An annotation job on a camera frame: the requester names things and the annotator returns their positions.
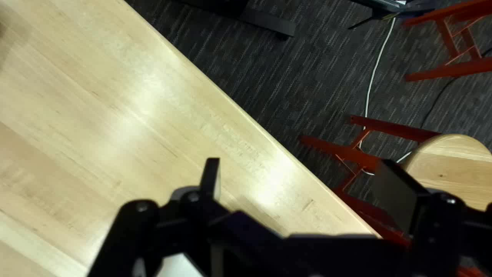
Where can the black floor stand base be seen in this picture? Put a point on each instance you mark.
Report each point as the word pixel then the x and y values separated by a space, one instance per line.
pixel 266 23

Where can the black equipment base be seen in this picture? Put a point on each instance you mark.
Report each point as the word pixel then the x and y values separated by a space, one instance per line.
pixel 378 6

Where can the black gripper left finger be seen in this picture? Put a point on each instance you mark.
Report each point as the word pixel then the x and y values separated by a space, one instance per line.
pixel 154 231

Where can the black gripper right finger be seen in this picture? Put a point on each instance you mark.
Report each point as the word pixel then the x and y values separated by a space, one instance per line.
pixel 440 224

